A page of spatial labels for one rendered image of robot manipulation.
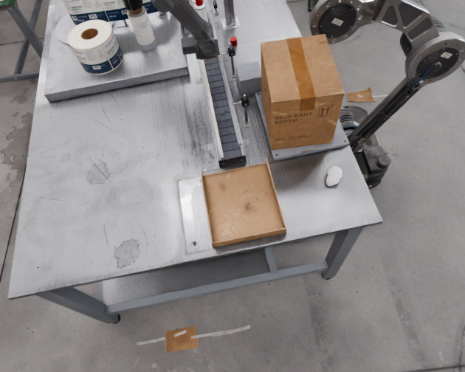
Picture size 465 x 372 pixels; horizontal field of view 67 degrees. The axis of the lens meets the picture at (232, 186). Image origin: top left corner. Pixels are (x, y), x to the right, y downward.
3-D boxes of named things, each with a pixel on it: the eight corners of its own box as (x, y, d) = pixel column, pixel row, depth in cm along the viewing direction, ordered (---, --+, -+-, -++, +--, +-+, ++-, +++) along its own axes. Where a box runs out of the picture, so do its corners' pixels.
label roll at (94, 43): (74, 71, 167) (59, 46, 155) (93, 43, 176) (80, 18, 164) (112, 77, 163) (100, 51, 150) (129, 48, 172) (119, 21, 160)
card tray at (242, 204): (201, 176, 138) (199, 170, 134) (266, 162, 138) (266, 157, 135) (212, 248, 123) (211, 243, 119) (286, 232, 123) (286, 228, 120)
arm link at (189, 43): (212, 46, 131) (209, 23, 131) (181, 49, 131) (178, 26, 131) (212, 57, 143) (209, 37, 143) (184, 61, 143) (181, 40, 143)
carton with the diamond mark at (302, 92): (261, 94, 153) (260, 41, 130) (317, 87, 153) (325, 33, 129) (271, 150, 138) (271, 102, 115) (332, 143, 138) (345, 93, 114)
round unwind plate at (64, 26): (58, 14, 192) (57, 12, 191) (114, 4, 192) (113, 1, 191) (54, 51, 176) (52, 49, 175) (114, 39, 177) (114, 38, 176)
